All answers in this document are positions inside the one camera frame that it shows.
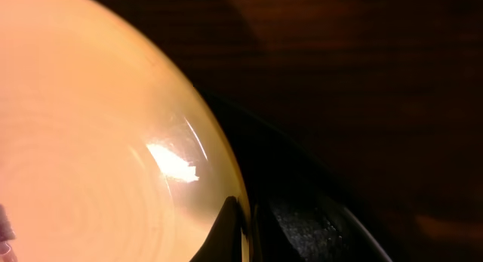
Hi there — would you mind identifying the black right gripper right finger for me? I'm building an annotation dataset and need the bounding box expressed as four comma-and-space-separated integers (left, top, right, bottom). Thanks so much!
252, 197, 392, 262

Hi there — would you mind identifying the round black tray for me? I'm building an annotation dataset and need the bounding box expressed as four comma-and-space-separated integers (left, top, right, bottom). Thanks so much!
192, 84, 393, 262

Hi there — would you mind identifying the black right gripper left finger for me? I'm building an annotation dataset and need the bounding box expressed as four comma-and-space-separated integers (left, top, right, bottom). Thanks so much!
190, 196, 243, 262

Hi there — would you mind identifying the yellow plate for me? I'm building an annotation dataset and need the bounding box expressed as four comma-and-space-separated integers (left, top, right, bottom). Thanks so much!
1, 0, 251, 261

